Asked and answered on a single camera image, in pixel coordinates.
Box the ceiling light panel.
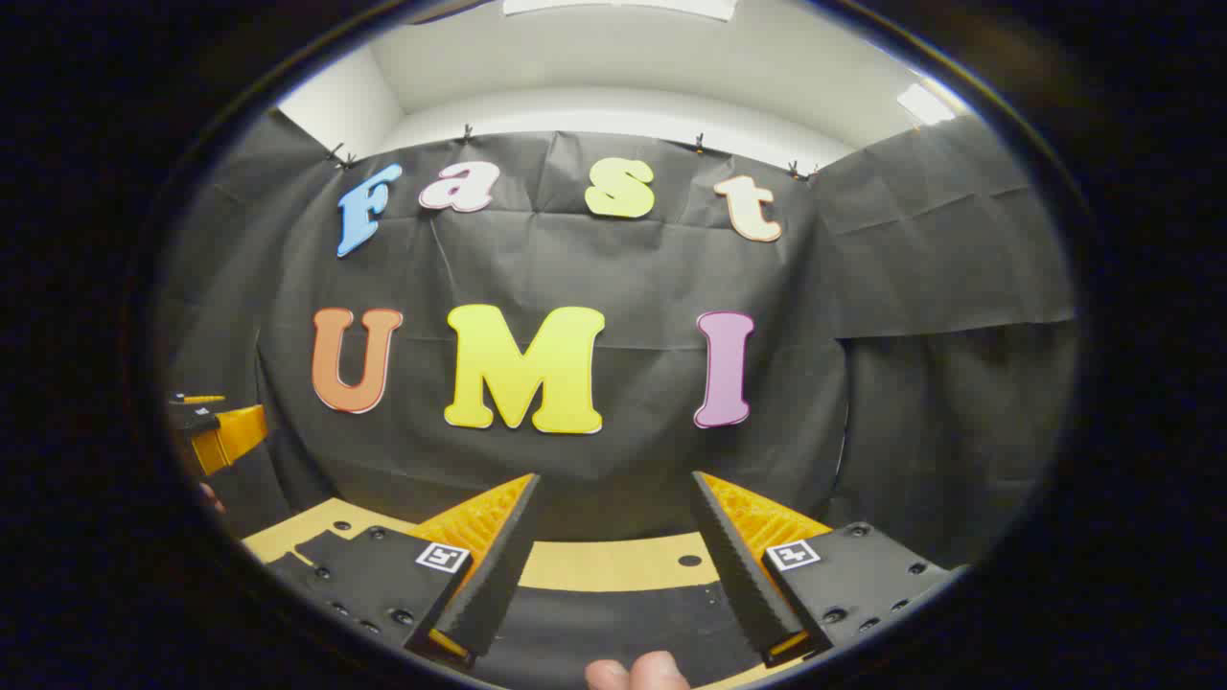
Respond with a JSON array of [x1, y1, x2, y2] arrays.
[[896, 81, 960, 126], [503, 0, 739, 22]]

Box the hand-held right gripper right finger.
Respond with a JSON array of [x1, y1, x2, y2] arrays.
[[690, 470, 960, 669]]

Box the black backdrop cloth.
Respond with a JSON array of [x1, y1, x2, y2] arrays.
[[158, 110, 1079, 566]]

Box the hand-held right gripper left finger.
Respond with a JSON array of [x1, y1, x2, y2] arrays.
[[264, 472, 543, 672]]

